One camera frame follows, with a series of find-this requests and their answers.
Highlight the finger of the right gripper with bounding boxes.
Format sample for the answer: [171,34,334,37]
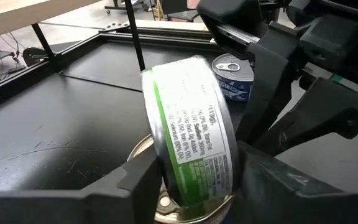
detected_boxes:
[255,77,358,156]
[236,29,301,142]

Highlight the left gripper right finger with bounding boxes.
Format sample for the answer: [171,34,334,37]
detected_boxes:
[225,141,358,224]

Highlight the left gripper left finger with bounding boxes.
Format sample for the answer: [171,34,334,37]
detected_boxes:
[0,146,163,224]

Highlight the silver can green white label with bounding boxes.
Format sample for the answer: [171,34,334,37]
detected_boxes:
[140,55,241,208]

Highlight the wooden shelf black legs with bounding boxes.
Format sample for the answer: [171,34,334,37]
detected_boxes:
[0,0,146,72]

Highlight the silver can dark blue label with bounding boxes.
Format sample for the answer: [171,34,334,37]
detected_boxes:
[211,52,255,103]

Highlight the gold can pink blue label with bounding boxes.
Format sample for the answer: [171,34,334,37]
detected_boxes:
[126,133,234,224]

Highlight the black aluminium table frame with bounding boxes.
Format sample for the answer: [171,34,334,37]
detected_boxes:
[0,20,217,106]

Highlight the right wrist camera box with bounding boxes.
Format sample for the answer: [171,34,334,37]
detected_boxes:
[300,14,358,65]

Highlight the tangled black floor cables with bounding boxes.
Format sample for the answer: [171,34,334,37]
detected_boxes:
[0,34,23,90]

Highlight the black round bracket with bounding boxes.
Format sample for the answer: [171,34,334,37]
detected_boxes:
[22,46,50,67]

